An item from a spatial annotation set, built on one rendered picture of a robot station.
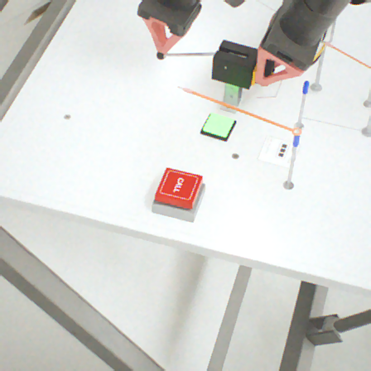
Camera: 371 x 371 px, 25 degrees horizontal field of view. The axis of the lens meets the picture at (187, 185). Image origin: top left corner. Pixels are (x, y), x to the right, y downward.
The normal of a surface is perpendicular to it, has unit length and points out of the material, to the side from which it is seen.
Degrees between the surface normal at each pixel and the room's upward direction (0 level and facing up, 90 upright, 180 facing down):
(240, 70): 94
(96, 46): 50
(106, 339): 0
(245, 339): 0
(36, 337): 90
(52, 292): 0
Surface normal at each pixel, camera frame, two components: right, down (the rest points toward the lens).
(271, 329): 0.75, -0.24
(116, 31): 0.02, -0.65
